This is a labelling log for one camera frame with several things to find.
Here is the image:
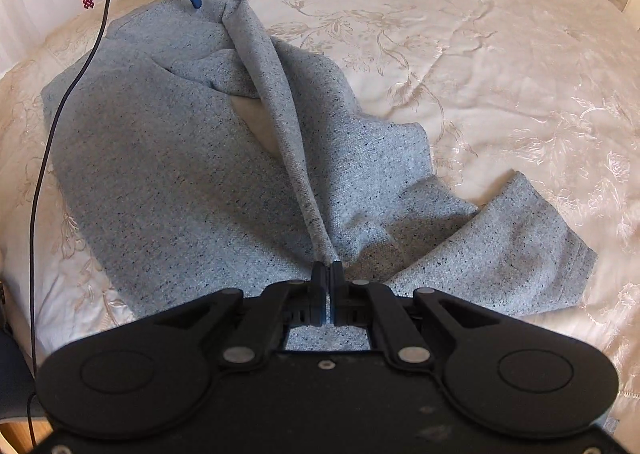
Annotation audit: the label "black cable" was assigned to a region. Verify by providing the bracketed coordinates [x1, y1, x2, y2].
[26, 0, 124, 454]

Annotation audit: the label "grey speckled pants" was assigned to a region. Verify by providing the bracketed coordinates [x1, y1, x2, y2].
[41, 0, 599, 353]

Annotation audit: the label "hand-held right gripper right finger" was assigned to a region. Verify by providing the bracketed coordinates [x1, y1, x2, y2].
[329, 261, 506, 368]

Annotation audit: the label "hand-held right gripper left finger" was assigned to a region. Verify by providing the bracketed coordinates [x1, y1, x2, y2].
[142, 261, 329, 368]

